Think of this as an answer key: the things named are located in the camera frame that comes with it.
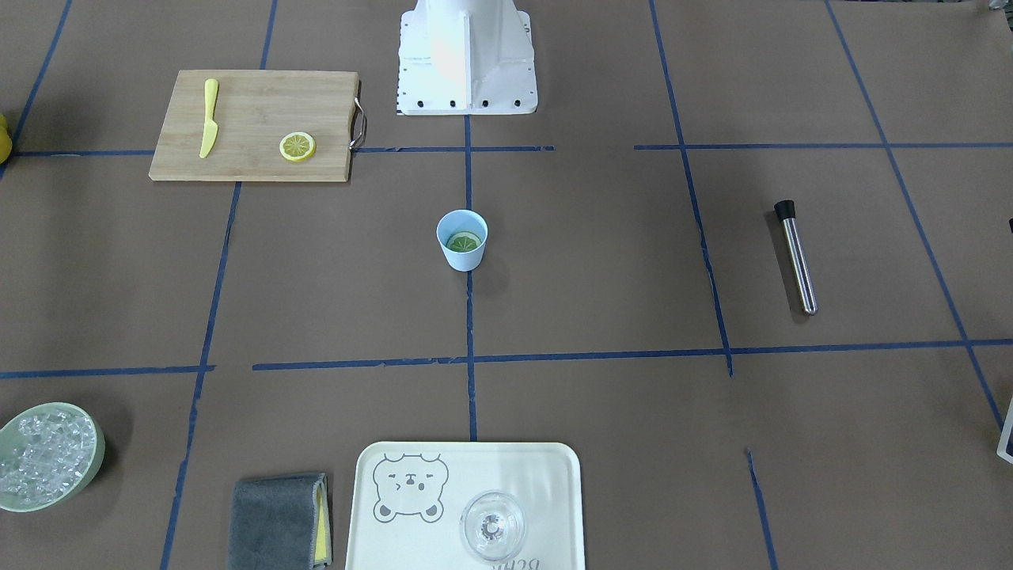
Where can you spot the green lime slice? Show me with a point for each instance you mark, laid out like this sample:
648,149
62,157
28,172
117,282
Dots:
463,242

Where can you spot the yellow lemon slice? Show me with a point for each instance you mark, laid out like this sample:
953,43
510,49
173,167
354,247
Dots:
297,146

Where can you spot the steel muddler black tip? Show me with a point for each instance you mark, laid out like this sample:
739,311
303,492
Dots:
786,213

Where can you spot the light blue plastic cup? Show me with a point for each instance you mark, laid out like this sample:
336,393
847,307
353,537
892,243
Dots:
458,220

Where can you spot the yellow whole lemon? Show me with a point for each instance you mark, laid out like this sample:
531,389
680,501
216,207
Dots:
6,142

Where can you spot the cream bear serving tray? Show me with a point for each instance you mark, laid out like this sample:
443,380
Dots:
408,499

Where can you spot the clear wine glass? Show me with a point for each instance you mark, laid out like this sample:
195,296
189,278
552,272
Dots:
493,527

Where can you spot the folded grey cloth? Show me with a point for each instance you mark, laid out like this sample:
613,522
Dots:
280,522

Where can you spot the yellow plastic knife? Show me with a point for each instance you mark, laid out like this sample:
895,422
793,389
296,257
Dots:
210,126

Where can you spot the green bowl of ice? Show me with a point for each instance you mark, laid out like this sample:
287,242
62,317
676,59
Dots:
49,453

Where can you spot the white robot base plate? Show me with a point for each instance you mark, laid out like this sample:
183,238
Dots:
466,58

